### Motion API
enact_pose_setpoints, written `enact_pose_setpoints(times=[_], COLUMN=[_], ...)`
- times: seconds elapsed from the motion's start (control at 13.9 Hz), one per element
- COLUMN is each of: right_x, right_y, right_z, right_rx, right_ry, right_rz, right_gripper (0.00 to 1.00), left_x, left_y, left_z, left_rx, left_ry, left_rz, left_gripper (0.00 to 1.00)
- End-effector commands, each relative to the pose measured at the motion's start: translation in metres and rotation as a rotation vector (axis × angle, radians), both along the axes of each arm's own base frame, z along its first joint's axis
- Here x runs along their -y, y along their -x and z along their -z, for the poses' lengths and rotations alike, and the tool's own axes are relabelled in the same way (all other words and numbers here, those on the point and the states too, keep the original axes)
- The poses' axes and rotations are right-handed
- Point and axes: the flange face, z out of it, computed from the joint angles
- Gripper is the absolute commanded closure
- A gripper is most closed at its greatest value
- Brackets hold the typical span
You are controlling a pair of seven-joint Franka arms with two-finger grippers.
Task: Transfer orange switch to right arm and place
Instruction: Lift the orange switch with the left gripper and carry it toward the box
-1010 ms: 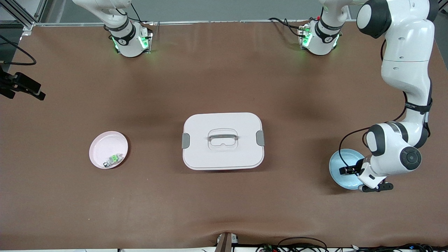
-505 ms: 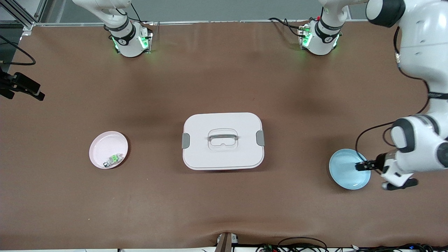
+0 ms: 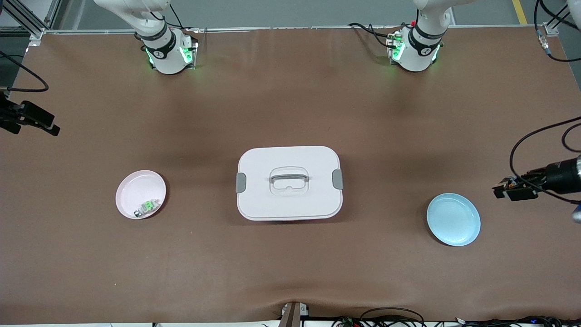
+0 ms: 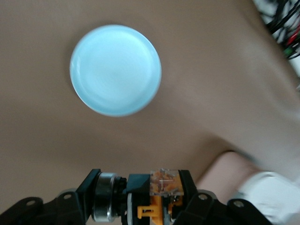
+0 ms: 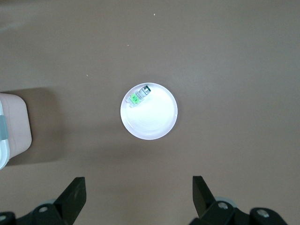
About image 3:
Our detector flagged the black base cable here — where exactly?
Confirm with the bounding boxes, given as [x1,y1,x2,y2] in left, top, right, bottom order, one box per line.
[348,22,400,50]
[169,4,199,33]

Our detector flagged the brown table mat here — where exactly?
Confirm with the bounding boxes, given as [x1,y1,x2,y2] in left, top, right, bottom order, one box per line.
[0,26,581,324]

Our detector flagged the metal table edge bracket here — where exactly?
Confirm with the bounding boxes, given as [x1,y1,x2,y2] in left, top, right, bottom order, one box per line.
[279,302,310,327]

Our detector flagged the green switch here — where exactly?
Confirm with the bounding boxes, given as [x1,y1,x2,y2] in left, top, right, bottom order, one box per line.
[133,198,160,218]

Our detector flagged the aluminium frame profile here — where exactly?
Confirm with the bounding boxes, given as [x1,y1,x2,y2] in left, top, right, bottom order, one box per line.
[0,0,62,40]
[545,0,581,37]

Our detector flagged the black right base cable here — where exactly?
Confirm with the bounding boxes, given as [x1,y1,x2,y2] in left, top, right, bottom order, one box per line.
[169,4,199,33]

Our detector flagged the black left base cable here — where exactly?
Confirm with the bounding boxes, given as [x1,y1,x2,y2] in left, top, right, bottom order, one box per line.
[348,22,400,50]

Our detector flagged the white lidded box grey latches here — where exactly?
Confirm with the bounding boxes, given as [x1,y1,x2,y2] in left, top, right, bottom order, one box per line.
[236,145,344,222]

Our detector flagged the blue round plate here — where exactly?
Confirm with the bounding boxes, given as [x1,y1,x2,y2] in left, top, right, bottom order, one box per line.
[426,193,481,247]

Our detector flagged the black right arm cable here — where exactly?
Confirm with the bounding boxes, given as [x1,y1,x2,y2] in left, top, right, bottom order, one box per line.
[0,51,49,93]

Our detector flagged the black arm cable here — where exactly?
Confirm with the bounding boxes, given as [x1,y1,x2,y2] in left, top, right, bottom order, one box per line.
[509,0,581,205]
[0,51,49,93]

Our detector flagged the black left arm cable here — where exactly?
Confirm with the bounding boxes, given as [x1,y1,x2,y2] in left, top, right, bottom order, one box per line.
[509,0,581,205]

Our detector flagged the pink round plate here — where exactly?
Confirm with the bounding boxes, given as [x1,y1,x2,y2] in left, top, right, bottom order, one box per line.
[115,170,167,220]

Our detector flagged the black cable bundle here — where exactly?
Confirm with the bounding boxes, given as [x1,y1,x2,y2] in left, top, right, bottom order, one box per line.
[331,307,581,327]

